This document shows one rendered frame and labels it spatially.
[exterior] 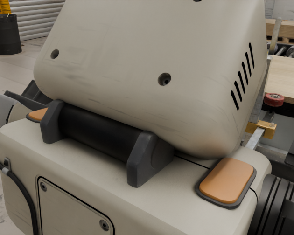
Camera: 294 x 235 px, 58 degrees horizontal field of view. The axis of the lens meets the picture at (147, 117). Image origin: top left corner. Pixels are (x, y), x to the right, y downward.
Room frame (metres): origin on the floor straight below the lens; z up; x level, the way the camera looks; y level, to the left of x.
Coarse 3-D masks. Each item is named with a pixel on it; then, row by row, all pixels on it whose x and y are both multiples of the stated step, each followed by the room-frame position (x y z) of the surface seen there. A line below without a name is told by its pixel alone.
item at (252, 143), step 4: (268, 112) 1.10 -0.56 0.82; (272, 112) 1.10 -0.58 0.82; (268, 116) 1.06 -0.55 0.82; (272, 116) 1.06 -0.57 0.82; (264, 120) 1.02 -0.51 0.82; (268, 120) 1.02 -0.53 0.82; (272, 120) 1.07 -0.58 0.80; (260, 128) 0.95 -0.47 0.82; (256, 132) 0.92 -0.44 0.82; (260, 132) 0.92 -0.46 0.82; (252, 136) 0.89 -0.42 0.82; (256, 136) 0.89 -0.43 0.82; (260, 136) 0.89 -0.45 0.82; (252, 140) 0.86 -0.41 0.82; (256, 140) 0.86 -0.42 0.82; (248, 144) 0.83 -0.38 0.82; (252, 144) 0.83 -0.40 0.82; (256, 144) 0.84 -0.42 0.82; (252, 148) 0.81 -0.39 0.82
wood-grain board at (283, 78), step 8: (272, 56) 1.77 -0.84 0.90; (280, 56) 1.77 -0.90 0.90; (272, 64) 1.59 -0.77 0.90; (280, 64) 1.59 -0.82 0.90; (288, 64) 1.59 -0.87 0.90; (272, 72) 1.44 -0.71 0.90; (280, 72) 1.44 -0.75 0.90; (288, 72) 1.44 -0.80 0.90; (272, 80) 1.31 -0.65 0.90; (280, 80) 1.31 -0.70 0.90; (288, 80) 1.31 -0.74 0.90; (272, 88) 1.20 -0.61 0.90; (280, 88) 1.20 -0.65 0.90; (288, 88) 1.20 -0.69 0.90; (264, 96) 1.16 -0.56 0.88; (288, 96) 1.11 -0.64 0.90
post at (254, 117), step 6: (270, 60) 0.97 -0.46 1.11; (270, 66) 0.99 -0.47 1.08; (264, 78) 0.98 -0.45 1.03; (264, 84) 0.98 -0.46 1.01; (264, 90) 0.98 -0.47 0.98; (258, 96) 0.98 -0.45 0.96; (258, 102) 0.98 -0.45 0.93; (258, 108) 0.98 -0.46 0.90; (252, 114) 0.99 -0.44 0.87; (258, 114) 0.97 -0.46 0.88; (252, 120) 0.98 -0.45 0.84; (258, 120) 0.99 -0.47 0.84; (246, 132) 0.99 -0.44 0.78; (246, 138) 0.99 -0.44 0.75
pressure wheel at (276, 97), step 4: (268, 96) 1.09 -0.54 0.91; (272, 96) 1.10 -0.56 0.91; (276, 96) 1.10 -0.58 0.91; (280, 96) 1.09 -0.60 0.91; (264, 100) 1.10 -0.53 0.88; (268, 100) 1.08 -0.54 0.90; (272, 100) 1.06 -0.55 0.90; (276, 100) 1.06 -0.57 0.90; (280, 100) 1.06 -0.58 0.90; (268, 104) 1.07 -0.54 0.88; (272, 104) 1.06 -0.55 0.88; (276, 104) 1.06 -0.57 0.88; (280, 104) 1.06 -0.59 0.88; (272, 108) 1.09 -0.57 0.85
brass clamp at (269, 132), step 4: (260, 120) 1.00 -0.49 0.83; (248, 124) 0.98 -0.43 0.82; (252, 124) 0.97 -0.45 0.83; (256, 124) 0.97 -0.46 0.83; (260, 124) 0.97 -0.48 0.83; (264, 124) 0.97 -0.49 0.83; (268, 124) 0.97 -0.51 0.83; (276, 124) 0.97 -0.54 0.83; (248, 128) 0.98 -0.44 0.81; (252, 128) 0.97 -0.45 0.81; (256, 128) 0.96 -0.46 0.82; (264, 128) 0.95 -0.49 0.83; (268, 128) 0.94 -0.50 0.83; (272, 128) 0.93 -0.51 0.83; (248, 132) 0.98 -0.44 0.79; (252, 132) 0.97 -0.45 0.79; (264, 132) 0.95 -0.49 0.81; (268, 132) 0.94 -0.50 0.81; (272, 132) 0.93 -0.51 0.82; (264, 136) 0.94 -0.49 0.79; (268, 136) 0.93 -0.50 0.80; (272, 136) 0.93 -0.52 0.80
